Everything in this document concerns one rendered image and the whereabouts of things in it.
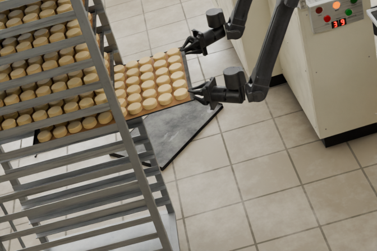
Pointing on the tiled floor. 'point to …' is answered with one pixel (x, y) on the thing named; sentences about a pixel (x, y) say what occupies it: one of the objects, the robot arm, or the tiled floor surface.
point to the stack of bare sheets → (173, 130)
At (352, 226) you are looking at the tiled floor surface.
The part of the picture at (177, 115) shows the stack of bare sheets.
